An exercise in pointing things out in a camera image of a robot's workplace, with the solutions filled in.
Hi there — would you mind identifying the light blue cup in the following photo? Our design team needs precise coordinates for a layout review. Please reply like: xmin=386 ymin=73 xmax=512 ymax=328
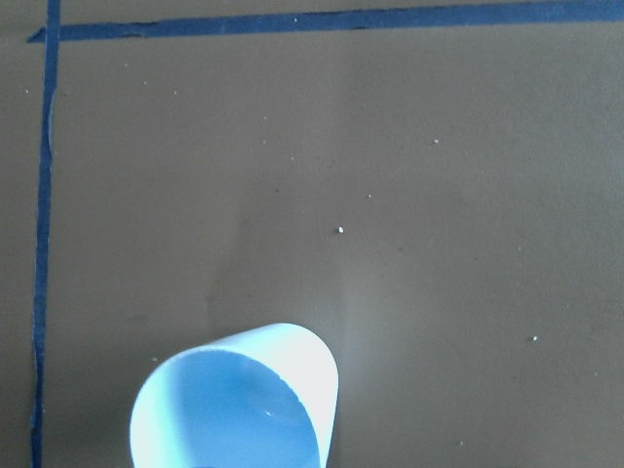
xmin=129 ymin=323 xmax=339 ymax=467

